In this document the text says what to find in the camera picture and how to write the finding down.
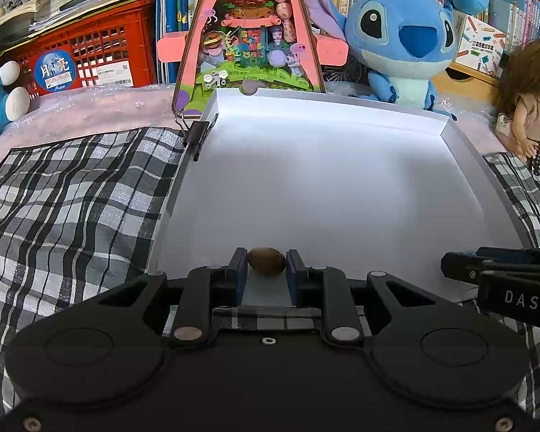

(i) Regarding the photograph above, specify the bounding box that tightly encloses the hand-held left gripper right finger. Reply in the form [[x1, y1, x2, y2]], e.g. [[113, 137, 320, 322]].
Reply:
[[285, 249, 439, 348]]

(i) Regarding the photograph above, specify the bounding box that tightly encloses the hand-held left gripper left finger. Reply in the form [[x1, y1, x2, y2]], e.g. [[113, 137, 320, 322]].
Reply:
[[96, 247, 249, 347]]

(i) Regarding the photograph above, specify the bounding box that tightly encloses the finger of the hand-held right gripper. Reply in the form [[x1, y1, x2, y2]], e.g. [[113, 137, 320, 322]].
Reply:
[[476, 247, 540, 264], [441, 252, 540, 285]]

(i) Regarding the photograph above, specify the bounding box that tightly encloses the brown oval nut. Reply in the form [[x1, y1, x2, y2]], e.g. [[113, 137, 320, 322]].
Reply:
[[247, 247, 286, 275]]

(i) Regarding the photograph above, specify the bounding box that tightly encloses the white cardboard box lid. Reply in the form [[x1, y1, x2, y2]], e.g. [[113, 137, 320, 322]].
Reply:
[[146, 87, 529, 307]]

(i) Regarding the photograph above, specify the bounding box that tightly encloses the black binder clip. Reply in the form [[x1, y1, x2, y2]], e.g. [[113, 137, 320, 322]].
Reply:
[[173, 110, 219, 163]]

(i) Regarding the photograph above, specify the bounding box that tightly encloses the brown haired doll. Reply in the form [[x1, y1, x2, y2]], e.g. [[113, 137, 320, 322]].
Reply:
[[495, 40, 540, 172]]

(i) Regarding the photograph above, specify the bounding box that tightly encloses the wooden drawer box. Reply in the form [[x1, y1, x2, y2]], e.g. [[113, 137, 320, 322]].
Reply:
[[431, 60, 501, 109]]

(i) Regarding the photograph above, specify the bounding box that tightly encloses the black white plaid blanket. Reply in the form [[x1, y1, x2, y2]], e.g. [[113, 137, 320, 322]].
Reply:
[[0, 126, 540, 420]]

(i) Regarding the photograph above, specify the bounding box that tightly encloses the white printed sticker box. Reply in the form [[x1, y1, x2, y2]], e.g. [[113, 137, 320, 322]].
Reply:
[[454, 11, 509, 77]]

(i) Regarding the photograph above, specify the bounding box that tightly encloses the row of colourful books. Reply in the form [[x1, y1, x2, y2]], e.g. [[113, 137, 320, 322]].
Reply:
[[488, 0, 540, 57]]

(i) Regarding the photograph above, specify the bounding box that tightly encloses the blue alien plush toy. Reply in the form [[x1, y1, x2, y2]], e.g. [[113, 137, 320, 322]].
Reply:
[[303, 0, 457, 120]]

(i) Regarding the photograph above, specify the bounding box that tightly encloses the pink triangular toy diorama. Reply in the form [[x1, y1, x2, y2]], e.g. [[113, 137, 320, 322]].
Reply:
[[157, 0, 349, 115]]

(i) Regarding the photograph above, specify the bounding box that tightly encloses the red plastic crate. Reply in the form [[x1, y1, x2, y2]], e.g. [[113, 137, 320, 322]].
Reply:
[[15, 0, 157, 98]]

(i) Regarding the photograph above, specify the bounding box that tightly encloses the row of blue books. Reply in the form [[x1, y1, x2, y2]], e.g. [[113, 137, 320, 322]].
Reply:
[[155, 0, 210, 85]]

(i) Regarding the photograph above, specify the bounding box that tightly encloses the black wire ornament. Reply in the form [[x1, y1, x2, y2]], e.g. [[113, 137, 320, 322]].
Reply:
[[321, 58, 375, 93]]

